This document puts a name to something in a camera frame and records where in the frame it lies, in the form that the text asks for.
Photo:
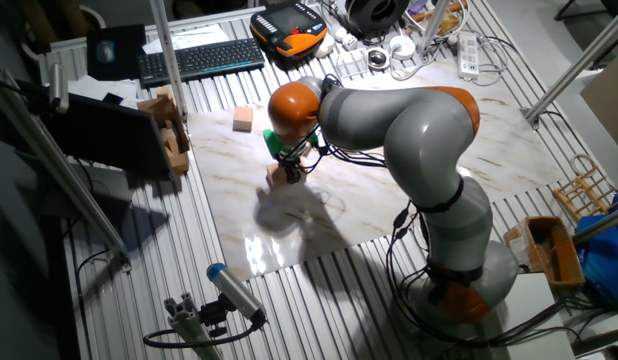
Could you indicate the silver depth camera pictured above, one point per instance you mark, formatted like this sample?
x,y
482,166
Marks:
x,y
59,87

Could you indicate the silver camera with blue end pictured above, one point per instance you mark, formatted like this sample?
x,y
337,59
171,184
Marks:
x,y
234,290

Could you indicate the black computer keyboard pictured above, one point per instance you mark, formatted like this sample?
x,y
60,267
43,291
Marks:
x,y
201,59

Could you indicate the orange brown bin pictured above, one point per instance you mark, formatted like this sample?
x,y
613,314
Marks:
x,y
549,245

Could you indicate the black monitor screen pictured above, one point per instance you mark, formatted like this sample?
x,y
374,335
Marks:
x,y
109,132

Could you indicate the dark computer mouse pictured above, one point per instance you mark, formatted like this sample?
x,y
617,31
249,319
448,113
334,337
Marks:
x,y
106,51

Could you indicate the white round puck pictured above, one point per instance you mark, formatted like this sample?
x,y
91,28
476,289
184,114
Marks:
x,y
402,47

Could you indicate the black camera clamp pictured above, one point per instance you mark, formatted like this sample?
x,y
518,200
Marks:
x,y
214,315

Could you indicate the brown cardboard sheet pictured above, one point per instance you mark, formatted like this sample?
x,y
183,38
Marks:
x,y
611,100

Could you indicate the short aluminium mount profile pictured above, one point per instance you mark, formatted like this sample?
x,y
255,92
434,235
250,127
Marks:
x,y
189,325

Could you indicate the clear plastic container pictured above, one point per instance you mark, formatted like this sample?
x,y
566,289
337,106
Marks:
x,y
351,62

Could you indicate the blue bag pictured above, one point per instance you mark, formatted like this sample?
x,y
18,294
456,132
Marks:
x,y
606,255

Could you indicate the white paper sheet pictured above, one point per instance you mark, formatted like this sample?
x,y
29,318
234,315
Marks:
x,y
189,37

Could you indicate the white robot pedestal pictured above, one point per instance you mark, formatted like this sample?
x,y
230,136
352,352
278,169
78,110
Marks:
x,y
534,320

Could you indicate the aluminium profile post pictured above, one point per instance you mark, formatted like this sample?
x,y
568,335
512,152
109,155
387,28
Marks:
x,y
584,60
168,60
433,25

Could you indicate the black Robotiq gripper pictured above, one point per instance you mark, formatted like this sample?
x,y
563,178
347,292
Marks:
x,y
291,165

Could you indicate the orange black teach pendant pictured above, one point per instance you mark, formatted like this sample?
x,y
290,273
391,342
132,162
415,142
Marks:
x,y
289,27

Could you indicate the black filament spool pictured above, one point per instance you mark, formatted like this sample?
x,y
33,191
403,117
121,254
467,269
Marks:
x,y
376,14

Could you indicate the brown cardboard box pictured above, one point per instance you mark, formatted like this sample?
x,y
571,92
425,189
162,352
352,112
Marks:
x,y
159,107

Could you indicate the white marble pattern mat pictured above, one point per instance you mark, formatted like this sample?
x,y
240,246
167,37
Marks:
x,y
229,160

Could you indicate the stack of white papers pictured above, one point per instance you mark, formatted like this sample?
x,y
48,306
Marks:
x,y
101,89

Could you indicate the white power plug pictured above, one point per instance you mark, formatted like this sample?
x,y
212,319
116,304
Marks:
x,y
346,37

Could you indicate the silver round dish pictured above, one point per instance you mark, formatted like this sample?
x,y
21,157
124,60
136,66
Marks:
x,y
377,58

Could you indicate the wooden lattice rack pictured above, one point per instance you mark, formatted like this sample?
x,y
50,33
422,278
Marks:
x,y
586,192

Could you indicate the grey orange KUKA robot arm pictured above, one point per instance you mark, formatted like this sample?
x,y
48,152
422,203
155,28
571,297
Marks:
x,y
429,135

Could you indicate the white round object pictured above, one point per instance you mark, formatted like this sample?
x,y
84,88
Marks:
x,y
325,46

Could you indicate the white power strip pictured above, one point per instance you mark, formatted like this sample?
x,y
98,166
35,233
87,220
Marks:
x,y
467,55

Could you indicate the slanted aluminium profile beam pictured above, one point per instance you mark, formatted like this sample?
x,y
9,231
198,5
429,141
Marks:
x,y
64,175

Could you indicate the black mouse pad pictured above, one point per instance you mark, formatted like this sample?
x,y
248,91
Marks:
x,y
124,55

